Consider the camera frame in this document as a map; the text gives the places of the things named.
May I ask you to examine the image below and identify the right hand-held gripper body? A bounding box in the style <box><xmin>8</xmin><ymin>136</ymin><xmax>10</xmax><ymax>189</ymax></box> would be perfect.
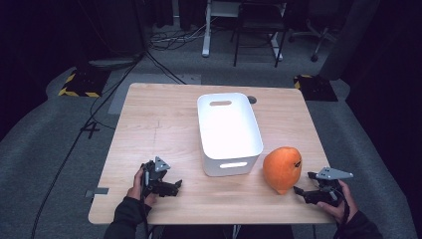
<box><xmin>304</xmin><ymin>166</ymin><xmax>354</xmax><ymax>207</ymax></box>

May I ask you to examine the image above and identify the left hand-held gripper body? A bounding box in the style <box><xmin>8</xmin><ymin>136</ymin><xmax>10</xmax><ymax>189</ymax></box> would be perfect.
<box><xmin>140</xmin><ymin>156</ymin><xmax>172</xmax><ymax>198</ymax></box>

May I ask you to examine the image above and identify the orange pumpkin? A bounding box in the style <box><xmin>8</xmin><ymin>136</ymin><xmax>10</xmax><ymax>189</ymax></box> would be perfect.
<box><xmin>262</xmin><ymin>146</ymin><xmax>304</xmax><ymax>195</ymax></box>

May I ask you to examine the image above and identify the white plastic basket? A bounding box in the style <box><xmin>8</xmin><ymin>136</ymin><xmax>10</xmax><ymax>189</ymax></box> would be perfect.
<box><xmin>196</xmin><ymin>92</ymin><xmax>265</xmax><ymax>177</ymax></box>

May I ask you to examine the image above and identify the person's left hand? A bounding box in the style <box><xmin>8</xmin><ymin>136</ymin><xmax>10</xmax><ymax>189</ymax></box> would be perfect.
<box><xmin>126</xmin><ymin>167</ymin><xmax>157</xmax><ymax>207</ymax></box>

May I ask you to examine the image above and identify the person's right hand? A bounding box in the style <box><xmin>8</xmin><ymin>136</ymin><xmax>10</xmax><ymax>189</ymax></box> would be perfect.
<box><xmin>316</xmin><ymin>180</ymin><xmax>359</xmax><ymax>224</ymax></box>

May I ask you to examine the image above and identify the grey tape strip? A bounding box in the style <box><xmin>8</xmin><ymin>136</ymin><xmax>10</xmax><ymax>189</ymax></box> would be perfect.
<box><xmin>85</xmin><ymin>187</ymin><xmax>109</xmax><ymax>199</ymax></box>

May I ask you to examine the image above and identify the black yellow striped floor mat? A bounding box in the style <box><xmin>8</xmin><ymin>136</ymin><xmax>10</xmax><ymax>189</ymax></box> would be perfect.
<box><xmin>293</xmin><ymin>74</ymin><xmax>339</xmax><ymax>102</ymax></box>
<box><xmin>58</xmin><ymin>67</ymin><xmax>110</xmax><ymax>99</ymax></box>

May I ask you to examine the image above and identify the dark stand base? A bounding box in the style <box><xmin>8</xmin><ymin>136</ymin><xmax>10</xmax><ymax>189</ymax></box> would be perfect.
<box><xmin>87</xmin><ymin>54</ymin><xmax>145</xmax><ymax>72</ymax></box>

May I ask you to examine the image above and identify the white desk leg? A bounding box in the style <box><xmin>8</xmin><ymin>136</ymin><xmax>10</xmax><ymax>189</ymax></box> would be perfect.
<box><xmin>201</xmin><ymin>0</ymin><xmax>214</xmax><ymax>59</ymax></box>
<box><xmin>269</xmin><ymin>30</ymin><xmax>285</xmax><ymax>62</ymax></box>

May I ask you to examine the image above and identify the office chair wheeled base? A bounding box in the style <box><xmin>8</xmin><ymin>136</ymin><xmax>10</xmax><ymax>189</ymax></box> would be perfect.
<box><xmin>288</xmin><ymin>19</ymin><xmax>336</xmax><ymax>63</ymax></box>

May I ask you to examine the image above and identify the black metal chair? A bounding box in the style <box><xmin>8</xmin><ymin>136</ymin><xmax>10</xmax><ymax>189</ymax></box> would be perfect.
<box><xmin>232</xmin><ymin>0</ymin><xmax>289</xmax><ymax>69</ymax></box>

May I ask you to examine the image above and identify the long black floor cable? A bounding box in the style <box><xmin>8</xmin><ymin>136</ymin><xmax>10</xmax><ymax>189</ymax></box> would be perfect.
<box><xmin>30</xmin><ymin>51</ymin><xmax>147</xmax><ymax>239</ymax></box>

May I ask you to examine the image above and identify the bundle of floor cables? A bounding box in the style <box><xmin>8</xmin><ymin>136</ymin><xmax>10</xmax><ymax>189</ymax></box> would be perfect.
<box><xmin>148</xmin><ymin>23</ymin><xmax>207</xmax><ymax>52</ymax></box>

